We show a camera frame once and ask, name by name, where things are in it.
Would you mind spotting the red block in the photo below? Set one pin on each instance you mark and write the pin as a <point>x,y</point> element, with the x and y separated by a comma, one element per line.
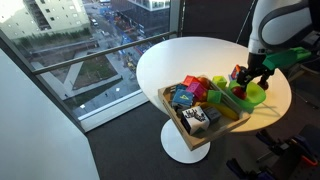
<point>189,80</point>

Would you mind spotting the blue number block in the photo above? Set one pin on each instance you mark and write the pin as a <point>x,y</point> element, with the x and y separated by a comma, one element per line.
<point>182,97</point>

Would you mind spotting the magenta block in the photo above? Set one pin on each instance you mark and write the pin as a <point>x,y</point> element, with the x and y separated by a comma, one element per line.
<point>195,89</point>

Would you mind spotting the orange shape sorter cube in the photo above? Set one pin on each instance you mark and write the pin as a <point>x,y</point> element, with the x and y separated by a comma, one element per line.
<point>235,72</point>

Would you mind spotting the white cube black pattern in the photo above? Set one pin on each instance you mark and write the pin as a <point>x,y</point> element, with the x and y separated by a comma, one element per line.
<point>195,121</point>

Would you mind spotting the lime green cube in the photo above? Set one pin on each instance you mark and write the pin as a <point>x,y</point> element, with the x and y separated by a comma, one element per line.
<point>219,82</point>

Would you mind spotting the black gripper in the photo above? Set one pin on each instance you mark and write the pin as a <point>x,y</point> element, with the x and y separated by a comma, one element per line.
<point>256,65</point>

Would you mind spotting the blue black clamp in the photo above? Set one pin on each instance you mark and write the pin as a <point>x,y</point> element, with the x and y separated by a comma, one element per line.
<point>240,168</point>

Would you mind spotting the gray cube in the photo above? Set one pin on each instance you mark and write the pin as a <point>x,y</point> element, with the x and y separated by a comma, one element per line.
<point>212,114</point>

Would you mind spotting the black chair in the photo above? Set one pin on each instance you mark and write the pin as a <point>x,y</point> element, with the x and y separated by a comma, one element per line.
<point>300,73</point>

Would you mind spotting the orange fruit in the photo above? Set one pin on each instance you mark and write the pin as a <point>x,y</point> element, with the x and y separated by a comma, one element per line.
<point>204,82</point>

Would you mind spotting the dark red plum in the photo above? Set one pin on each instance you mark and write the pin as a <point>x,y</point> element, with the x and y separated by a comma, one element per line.
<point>264,86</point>

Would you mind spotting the white table pedestal base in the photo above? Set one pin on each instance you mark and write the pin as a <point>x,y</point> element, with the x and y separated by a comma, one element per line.
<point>176,146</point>

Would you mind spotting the yellow banana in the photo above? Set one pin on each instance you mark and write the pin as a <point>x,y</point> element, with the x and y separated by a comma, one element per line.
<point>226,111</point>

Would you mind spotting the grey window rail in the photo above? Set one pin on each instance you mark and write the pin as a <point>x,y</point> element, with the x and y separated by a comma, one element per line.
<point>100,51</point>

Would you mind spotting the dark patterned block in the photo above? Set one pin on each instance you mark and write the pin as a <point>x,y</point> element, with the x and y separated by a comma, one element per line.
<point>175,90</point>

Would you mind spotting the green plastic bowl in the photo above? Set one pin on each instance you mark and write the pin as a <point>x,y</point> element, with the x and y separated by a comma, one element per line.
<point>255,96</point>

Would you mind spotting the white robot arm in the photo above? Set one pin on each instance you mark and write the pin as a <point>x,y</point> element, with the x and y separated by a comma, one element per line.
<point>283,26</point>

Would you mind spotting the black orange clamp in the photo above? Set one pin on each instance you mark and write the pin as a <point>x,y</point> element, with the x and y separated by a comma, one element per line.
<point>300,150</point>

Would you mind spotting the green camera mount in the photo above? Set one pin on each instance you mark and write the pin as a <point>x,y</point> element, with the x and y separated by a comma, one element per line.
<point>286,57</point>

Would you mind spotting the red apple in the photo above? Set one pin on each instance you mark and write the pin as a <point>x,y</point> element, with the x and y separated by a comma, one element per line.
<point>238,93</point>

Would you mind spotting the wooden tray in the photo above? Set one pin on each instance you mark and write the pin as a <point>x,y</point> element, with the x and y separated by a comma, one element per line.
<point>200,141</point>

